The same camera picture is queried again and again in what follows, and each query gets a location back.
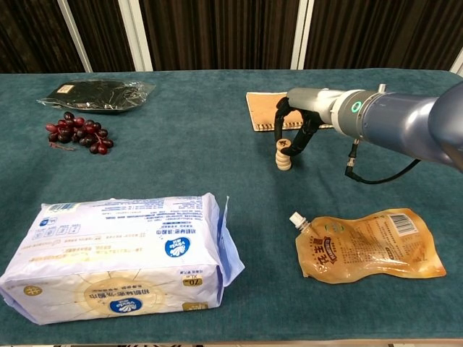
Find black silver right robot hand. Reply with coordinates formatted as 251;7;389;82
273;87;350;158

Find kraft spiral notebook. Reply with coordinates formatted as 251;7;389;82
245;90;336;133

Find teal table cloth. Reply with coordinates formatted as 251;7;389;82
0;69;463;344

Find brown spout pouch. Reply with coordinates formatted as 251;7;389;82
288;207;448;285

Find black gloves in clear bag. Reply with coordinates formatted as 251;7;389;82
35;78;156;115

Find dark red grape bunch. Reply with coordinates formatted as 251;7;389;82
45;111;115;155

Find white blue diaper pack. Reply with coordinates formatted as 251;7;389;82
0;192;245;325

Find white partition post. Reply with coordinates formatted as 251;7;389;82
119;0;155;72
450;50;463;76
290;0;314;70
56;0;94;72

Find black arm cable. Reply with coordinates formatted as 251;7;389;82
345;139;422;184

